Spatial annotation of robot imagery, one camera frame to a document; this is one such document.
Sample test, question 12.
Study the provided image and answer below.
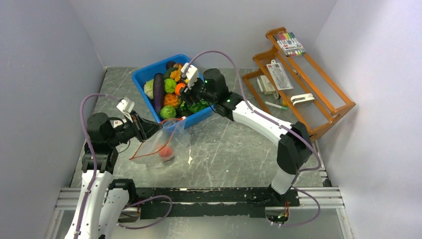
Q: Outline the white stapler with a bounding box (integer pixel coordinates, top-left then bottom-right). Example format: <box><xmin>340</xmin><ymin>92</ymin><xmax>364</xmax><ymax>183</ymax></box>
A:
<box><xmin>290</xmin><ymin>93</ymin><xmax>315</xmax><ymax>106</ymax></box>

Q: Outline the green toy ball vegetable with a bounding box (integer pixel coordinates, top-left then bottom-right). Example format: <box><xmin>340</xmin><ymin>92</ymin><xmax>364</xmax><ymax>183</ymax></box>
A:
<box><xmin>164</xmin><ymin>78</ymin><xmax>177</xmax><ymax>94</ymax></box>

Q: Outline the red toy peach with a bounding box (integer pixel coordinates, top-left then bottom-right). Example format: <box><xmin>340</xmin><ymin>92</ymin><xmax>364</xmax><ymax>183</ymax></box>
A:
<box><xmin>158</xmin><ymin>146</ymin><xmax>174</xmax><ymax>162</ymax></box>

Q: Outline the coloured marker pen pack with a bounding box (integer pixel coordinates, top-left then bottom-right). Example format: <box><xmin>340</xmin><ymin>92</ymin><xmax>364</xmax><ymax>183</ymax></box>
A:
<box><xmin>273</xmin><ymin>32</ymin><xmax>306</xmax><ymax>57</ymax></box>

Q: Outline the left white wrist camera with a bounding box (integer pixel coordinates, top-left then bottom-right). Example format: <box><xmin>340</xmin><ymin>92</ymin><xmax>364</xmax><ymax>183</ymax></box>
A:
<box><xmin>116</xmin><ymin>97</ymin><xmax>135</xmax><ymax>121</ymax></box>

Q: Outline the orange textured toy fruit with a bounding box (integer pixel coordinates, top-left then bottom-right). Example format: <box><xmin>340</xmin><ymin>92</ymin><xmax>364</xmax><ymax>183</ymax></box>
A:
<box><xmin>163</xmin><ymin>93</ymin><xmax>182</xmax><ymax>109</ymax></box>

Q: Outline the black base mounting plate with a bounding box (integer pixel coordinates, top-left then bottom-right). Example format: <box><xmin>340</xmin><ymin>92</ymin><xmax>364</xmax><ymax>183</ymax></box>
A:
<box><xmin>136</xmin><ymin>187</ymin><xmax>300</xmax><ymax>219</ymax></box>

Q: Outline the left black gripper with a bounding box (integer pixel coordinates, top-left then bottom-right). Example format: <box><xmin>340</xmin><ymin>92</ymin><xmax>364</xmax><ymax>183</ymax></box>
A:
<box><xmin>107</xmin><ymin>110</ymin><xmax>162</xmax><ymax>146</ymax></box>

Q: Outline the green toy lettuce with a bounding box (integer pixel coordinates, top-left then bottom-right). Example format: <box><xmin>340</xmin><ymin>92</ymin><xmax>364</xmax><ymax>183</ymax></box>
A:
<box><xmin>180</xmin><ymin>101</ymin><xmax>210</xmax><ymax>116</ymax></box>

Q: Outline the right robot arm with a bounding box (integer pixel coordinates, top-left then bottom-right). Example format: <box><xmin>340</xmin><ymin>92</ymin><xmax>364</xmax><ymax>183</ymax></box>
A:
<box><xmin>180</xmin><ymin>65</ymin><xmax>312</xmax><ymax>206</ymax></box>

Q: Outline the wooden rack shelf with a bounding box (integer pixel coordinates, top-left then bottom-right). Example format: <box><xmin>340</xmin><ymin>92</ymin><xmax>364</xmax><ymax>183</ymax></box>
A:
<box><xmin>242</xmin><ymin>27</ymin><xmax>356</xmax><ymax>141</ymax></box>

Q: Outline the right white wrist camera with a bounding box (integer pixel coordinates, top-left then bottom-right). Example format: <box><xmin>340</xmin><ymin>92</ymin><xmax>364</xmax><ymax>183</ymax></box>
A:
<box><xmin>181</xmin><ymin>63</ymin><xmax>199</xmax><ymax>89</ymax></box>

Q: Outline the purple toy eggplant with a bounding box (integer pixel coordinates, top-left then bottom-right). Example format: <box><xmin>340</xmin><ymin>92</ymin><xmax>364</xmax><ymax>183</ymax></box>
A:
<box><xmin>153</xmin><ymin>73</ymin><xmax>165</xmax><ymax>113</ymax></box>

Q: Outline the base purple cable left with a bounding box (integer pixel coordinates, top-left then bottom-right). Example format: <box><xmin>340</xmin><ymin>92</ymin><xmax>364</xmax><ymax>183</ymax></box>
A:
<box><xmin>117</xmin><ymin>195</ymin><xmax>173</xmax><ymax>231</ymax></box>

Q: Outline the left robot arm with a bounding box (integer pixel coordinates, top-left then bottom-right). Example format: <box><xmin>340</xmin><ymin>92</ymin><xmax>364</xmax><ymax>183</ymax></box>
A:
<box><xmin>65</xmin><ymin>111</ymin><xmax>163</xmax><ymax>239</ymax></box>

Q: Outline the white box on shelf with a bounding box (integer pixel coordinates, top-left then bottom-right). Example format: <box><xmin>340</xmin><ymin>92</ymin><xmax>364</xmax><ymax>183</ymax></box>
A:
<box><xmin>257</xmin><ymin>75</ymin><xmax>276</xmax><ymax>95</ymax></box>

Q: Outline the orange toy pumpkin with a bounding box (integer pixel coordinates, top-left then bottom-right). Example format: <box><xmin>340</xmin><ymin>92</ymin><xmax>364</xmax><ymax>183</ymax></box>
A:
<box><xmin>175</xmin><ymin>83</ymin><xmax>186</xmax><ymax>96</ymax></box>

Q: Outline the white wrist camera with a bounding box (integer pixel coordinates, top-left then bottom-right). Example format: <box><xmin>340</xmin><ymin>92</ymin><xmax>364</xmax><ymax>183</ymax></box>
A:
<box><xmin>181</xmin><ymin>63</ymin><xmax>199</xmax><ymax>89</ymax></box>
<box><xmin>116</xmin><ymin>97</ymin><xmax>135</xmax><ymax>121</ymax></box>

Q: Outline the clear zip top bag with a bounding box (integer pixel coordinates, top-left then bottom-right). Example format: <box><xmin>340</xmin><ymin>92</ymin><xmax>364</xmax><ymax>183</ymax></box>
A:
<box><xmin>129</xmin><ymin>117</ymin><xmax>191</xmax><ymax>166</ymax></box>

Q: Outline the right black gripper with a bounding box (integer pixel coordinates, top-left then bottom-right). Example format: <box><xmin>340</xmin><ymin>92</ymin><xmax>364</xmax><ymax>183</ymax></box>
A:
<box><xmin>179</xmin><ymin>77</ymin><xmax>217</xmax><ymax>107</ymax></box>

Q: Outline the packaged item on shelf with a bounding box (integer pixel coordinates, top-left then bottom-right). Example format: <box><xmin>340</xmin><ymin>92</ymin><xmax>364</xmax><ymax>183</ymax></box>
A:
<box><xmin>266</xmin><ymin>60</ymin><xmax>294</xmax><ymax>91</ymax></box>

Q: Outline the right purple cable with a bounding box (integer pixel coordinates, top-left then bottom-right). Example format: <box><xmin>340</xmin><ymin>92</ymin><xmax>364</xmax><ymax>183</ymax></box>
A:
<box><xmin>182</xmin><ymin>50</ymin><xmax>322</xmax><ymax>228</ymax></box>

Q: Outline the blue plastic bin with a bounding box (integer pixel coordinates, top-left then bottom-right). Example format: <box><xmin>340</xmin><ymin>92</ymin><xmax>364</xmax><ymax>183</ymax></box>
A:
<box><xmin>132</xmin><ymin>54</ymin><xmax>213</xmax><ymax>129</ymax></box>

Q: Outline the green capped marker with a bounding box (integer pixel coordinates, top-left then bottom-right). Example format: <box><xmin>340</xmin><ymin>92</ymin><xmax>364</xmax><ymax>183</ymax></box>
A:
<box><xmin>264</xmin><ymin>101</ymin><xmax>288</xmax><ymax>111</ymax></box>

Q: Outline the green toy cabbage front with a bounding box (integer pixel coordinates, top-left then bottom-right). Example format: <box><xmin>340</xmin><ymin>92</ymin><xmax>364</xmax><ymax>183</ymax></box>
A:
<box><xmin>160</xmin><ymin>105</ymin><xmax>177</xmax><ymax>120</ymax></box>

